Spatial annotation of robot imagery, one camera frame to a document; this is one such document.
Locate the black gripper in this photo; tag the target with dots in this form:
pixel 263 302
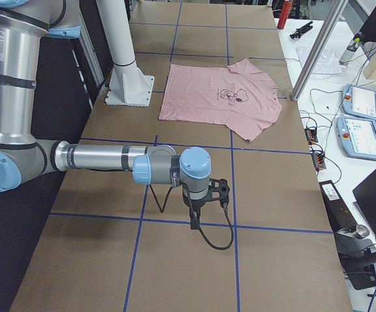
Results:
pixel 194 204

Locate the pink snoopy t-shirt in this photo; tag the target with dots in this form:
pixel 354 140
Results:
pixel 240 96

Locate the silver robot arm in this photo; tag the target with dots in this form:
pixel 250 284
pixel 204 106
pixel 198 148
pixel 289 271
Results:
pixel 23 157

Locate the orange connector board lower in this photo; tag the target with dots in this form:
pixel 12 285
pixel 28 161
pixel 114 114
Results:
pixel 318 159

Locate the orange connector board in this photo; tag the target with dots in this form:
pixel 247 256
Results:
pixel 318 159
pixel 311 134

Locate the orange connector board upper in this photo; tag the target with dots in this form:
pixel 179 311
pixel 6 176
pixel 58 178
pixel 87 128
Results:
pixel 311 134

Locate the white column with base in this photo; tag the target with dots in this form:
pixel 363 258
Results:
pixel 128 85

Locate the black box device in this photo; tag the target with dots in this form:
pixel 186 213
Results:
pixel 339 215

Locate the lower teach pendant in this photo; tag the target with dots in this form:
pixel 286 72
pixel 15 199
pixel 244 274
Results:
pixel 357 137

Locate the teach pendant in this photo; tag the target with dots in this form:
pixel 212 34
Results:
pixel 357 137
pixel 359 101

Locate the upper teach pendant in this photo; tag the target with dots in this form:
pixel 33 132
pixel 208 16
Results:
pixel 359 101

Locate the black pliers tool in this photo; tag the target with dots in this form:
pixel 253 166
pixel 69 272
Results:
pixel 299 32

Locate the red bottle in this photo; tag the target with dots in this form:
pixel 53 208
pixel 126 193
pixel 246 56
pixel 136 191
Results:
pixel 285 11

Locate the grey spray bottle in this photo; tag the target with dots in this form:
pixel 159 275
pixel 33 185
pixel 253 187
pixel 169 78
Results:
pixel 351 49

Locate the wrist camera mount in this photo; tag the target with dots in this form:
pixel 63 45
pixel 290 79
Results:
pixel 218 190

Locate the aluminium frame post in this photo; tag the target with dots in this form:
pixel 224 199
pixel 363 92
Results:
pixel 322 38

